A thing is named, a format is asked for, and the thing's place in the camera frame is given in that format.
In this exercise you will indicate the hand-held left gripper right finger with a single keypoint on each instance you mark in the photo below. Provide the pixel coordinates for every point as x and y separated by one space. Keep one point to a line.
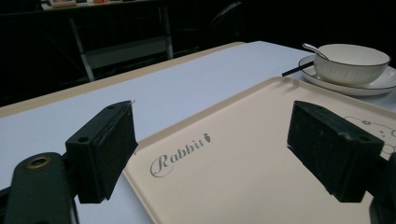
330 149

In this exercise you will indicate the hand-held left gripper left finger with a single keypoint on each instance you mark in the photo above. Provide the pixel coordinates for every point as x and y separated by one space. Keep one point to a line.
99 152

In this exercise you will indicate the white plate with dark rim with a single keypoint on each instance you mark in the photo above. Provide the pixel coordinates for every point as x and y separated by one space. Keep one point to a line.
373 87

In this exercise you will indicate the beige plastic tray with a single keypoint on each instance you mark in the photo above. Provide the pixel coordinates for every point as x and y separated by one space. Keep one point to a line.
249 161

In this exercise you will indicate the black chopstick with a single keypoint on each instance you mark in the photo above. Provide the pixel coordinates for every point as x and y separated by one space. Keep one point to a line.
297 69

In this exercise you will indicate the white ribbed bowl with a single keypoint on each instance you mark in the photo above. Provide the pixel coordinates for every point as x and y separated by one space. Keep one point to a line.
350 63

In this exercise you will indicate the white ceramic spoon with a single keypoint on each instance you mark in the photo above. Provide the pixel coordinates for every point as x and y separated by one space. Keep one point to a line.
314 49

